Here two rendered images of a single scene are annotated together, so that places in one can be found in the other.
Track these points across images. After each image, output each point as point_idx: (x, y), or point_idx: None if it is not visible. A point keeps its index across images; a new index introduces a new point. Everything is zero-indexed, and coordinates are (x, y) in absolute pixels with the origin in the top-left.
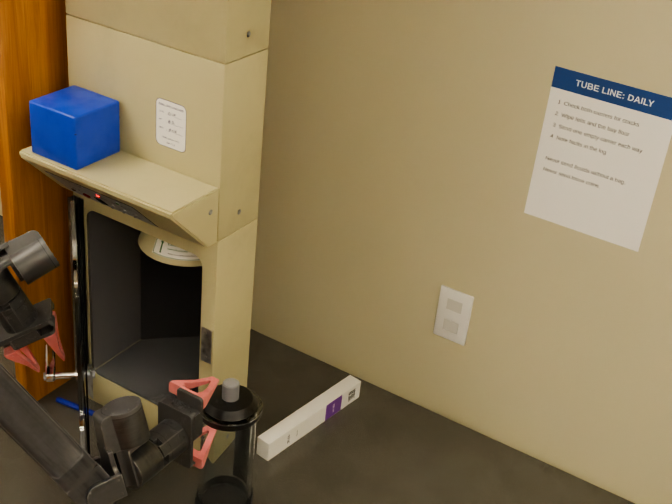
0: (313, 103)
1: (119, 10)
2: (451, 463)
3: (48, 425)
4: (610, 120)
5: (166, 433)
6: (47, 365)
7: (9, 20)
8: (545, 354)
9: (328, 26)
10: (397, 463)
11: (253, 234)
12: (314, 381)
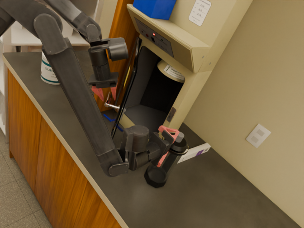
0: (236, 38)
1: None
2: (239, 189)
3: (102, 127)
4: None
5: (152, 149)
6: (107, 99)
7: None
8: (292, 163)
9: (258, 7)
10: (219, 182)
11: (207, 76)
12: (192, 140)
